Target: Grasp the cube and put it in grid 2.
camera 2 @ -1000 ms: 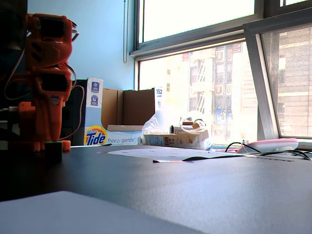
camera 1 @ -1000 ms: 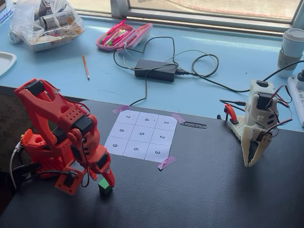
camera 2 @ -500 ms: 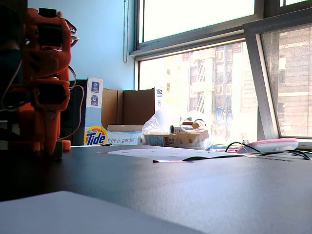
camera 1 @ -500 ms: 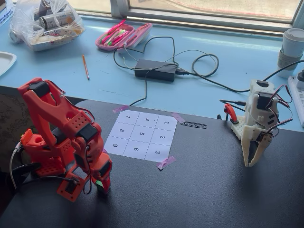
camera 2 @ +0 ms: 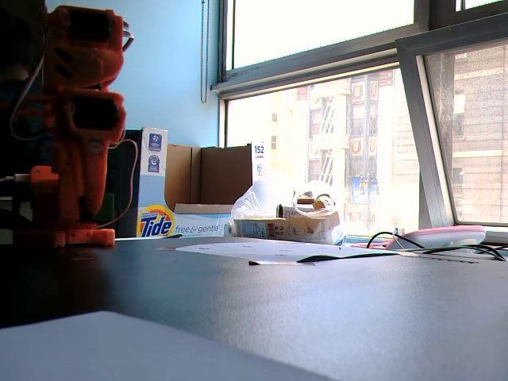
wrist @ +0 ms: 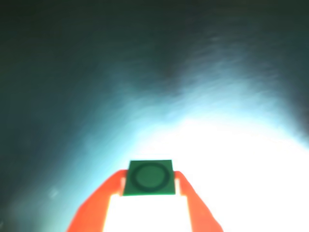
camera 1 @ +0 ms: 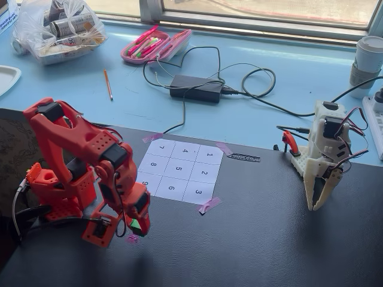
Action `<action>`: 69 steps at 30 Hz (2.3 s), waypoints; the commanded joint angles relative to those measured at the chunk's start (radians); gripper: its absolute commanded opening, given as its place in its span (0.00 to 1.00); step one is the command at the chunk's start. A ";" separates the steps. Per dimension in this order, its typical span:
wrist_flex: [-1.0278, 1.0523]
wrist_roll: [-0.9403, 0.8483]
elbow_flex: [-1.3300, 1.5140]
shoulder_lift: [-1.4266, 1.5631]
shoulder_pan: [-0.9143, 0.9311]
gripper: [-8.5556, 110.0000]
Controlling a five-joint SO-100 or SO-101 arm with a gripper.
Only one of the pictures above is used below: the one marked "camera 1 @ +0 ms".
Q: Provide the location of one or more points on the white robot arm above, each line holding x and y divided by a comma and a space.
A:
324, 132

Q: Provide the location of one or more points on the silver drink can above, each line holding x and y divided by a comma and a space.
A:
71, 25

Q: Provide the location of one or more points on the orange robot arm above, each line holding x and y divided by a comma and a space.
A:
57, 131

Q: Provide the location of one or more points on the pink pen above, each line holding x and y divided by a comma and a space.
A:
148, 33

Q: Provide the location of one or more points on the white numbered grid paper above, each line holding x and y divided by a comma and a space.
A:
182, 169

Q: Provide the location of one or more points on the clear plastic bag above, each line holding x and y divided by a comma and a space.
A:
36, 39

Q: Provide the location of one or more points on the orange table clamp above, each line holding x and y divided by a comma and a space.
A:
291, 142

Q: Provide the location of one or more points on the white paper coffee cup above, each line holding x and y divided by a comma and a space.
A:
366, 65

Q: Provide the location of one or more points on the orange pencil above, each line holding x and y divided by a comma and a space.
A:
108, 85

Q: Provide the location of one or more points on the pink pencil case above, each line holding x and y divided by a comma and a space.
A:
155, 48

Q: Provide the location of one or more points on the dark patterned cloth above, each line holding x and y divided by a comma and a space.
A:
15, 143

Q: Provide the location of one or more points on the window frame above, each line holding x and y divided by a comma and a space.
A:
257, 28

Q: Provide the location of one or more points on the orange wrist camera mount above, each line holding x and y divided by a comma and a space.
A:
98, 231

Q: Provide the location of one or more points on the white plate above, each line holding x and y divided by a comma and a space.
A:
7, 79

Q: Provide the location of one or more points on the black power adapter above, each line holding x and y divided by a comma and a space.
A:
196, 88

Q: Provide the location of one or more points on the black wall plug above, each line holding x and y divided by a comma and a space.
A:
379, 97

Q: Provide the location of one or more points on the white power strip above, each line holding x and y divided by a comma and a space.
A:
375, 126

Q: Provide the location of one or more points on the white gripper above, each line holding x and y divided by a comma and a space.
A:
327, 186

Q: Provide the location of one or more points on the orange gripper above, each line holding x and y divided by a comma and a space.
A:
142, 206

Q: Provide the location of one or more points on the green cube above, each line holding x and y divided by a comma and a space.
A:
135, 225

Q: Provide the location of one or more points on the crumpled pink tape piece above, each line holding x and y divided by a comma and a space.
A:
209, 205

